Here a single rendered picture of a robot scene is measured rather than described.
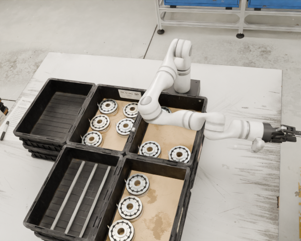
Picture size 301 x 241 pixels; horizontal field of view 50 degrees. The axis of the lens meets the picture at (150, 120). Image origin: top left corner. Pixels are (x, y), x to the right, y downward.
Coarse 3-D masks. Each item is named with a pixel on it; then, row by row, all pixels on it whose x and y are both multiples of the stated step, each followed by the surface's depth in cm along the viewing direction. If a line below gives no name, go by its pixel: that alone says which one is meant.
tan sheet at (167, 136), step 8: (200, 112) 165; (152, 128) 163; (160, 128) 162; (168, 128) 162; (176, 128) 161; (144, 136) 160; (152, 136) 160; (160, 136) 159; (168, 136) 158; (176, 136) 158; (184, 136) 157; (192, 136) 157; (160, 144) 156; (168, 144) 155; (176, 144) 155; (184, 144) 154; (192, 144) 154
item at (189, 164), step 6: (180, 96) 161; (186, 96) 160; (192, 96) 160; (198, 96) 159; (204, 102) 156; (204, 108) 154; (138, 120) 154; (138, 126) 152; (198, 132) 145; (132, 138) 150; (198, 138) 145; (126, 150) 144; (192, 150) 140; (138, 156) 141; (150, 156) 141; (192, 156) 138; (168, 162) 138; (174, 162) 137; (180, 162) 137; (192, 162) 136
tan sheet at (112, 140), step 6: (120, 102) 177; (126, 102) 176; (120, 108) 174; (96, 114) 174; (120, 114) 171; (114, 120) 169; (114, 126) 167; (108, 132) 165; (114, 132) 164; (108, 138) 162; (114, 138) 162; (120, 138) 161; (126, 138) 161; (108, 144) 160; (114, 144) 160; (120, 144) 159; (120, 150) 157
